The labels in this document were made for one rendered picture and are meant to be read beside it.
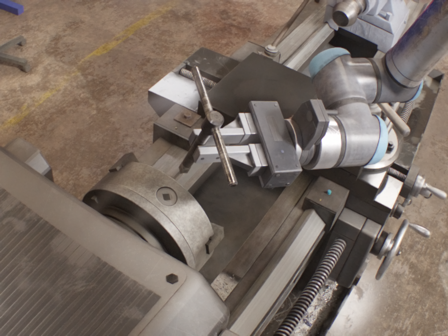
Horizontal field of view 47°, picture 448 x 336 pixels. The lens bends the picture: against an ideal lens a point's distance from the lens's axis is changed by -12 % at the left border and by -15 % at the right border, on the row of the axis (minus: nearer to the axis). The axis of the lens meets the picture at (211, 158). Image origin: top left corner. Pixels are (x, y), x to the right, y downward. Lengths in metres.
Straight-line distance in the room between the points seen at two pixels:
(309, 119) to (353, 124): 0.11
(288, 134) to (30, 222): 0.42
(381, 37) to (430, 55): 1.25
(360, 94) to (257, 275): 0.55
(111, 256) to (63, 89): 2.48
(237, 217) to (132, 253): 0.88
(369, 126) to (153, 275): 0.46
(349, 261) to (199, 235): 0.74
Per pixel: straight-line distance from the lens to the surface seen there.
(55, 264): 0.74
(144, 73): 3.25
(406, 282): 2.54
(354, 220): 1.56
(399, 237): 1.60
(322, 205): 1.47
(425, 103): 2.84
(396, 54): 1.02
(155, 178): 1.00
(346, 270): 1.70
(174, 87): 1.73
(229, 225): 1.58
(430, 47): 0.95
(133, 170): 1.02
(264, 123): 0.89
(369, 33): 2.21
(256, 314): 1.29
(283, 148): 0.88
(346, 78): 1.01
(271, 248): 1.41
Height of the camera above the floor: 1.94
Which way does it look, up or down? 45 degrees down
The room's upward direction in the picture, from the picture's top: 7 degrees clockwise
